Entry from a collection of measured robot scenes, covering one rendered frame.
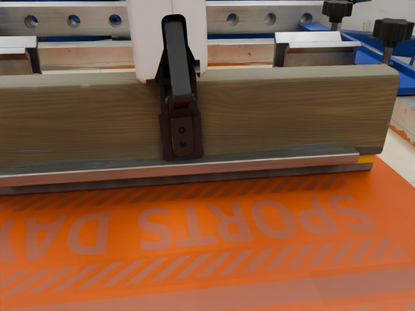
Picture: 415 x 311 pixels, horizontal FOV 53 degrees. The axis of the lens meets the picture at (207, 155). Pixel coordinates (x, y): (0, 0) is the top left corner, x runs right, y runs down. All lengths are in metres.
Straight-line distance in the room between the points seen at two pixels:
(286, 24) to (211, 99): 0.49
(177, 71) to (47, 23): 0.52
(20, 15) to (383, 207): 0.62
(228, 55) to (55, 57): 0.28
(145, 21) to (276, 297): 0.19
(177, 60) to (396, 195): 0.23
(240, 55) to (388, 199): 0.41
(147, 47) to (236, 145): 0.12
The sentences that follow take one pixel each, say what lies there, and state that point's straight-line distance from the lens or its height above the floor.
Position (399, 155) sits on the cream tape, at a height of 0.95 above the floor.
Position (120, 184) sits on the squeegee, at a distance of 0.36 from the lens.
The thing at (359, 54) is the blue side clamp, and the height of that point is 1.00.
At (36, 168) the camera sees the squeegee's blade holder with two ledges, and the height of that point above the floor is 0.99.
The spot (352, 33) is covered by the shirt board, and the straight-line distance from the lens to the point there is 1.20.
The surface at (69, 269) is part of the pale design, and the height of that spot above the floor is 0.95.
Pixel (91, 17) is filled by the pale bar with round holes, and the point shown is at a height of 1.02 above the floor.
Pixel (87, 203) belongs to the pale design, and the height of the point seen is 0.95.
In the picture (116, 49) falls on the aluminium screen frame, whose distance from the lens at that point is 0.69.
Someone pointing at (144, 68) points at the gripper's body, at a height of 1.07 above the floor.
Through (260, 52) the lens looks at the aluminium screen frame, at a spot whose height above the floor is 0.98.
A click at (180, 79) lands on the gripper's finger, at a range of 0.26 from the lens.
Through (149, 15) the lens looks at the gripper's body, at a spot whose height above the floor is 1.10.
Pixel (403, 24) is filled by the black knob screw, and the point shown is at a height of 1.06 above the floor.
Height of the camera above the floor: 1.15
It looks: 28 degrees down
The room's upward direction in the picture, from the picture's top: 1 degrees clockwise
